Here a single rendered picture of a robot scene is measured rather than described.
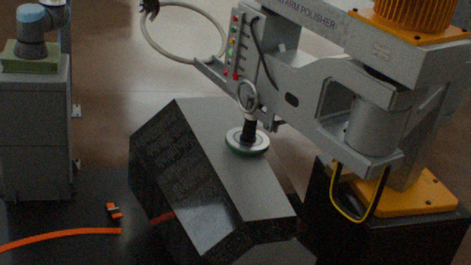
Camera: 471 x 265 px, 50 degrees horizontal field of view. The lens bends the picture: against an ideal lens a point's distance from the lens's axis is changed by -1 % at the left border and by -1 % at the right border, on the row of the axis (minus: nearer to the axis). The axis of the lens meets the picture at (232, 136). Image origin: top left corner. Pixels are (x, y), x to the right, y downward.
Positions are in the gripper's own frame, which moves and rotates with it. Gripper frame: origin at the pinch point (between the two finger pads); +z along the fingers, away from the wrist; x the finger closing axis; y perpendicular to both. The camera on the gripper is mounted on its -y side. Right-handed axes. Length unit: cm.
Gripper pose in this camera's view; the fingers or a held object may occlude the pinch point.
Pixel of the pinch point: (148, 16)
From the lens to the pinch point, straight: 294.7
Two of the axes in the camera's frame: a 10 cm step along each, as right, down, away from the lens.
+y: -4.6, 5.7, -6.8
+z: -3.4, 5.9, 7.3
